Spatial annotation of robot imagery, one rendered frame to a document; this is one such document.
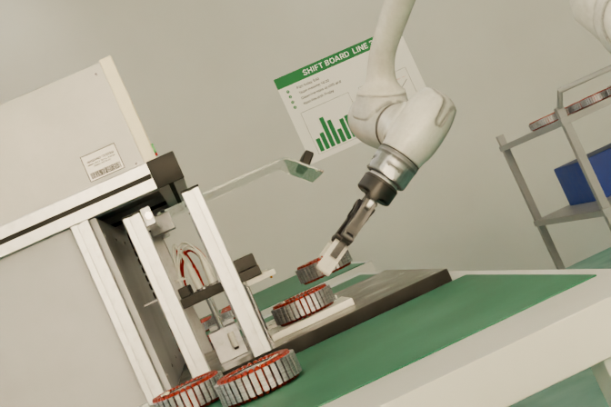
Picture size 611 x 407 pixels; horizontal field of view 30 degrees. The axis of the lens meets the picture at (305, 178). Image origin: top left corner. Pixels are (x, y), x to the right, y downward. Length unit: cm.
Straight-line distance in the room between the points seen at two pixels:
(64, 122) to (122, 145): 10
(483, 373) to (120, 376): 86
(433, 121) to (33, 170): 78
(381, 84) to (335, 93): 509
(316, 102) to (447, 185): 101
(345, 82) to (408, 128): 524
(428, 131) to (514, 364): 123
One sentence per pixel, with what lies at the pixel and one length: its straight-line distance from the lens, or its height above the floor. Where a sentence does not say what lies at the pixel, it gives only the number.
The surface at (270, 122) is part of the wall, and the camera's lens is 739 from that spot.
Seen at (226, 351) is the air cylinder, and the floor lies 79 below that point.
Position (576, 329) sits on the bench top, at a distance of 106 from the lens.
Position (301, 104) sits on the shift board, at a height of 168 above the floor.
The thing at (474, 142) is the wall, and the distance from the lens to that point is 756.
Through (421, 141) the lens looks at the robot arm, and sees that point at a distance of 223.
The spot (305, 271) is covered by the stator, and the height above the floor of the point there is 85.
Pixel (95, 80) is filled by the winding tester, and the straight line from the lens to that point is 195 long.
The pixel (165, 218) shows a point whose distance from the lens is 220.
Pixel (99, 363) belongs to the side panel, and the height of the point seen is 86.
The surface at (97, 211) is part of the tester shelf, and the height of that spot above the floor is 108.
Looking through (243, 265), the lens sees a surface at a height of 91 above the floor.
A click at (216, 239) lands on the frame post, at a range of 179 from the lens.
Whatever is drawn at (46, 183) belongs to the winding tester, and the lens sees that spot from 193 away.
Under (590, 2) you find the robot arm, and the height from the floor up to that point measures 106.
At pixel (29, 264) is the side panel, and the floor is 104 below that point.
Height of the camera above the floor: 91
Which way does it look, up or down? 2 degrees up
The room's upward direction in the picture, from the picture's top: 24 degrees counter-clockwise
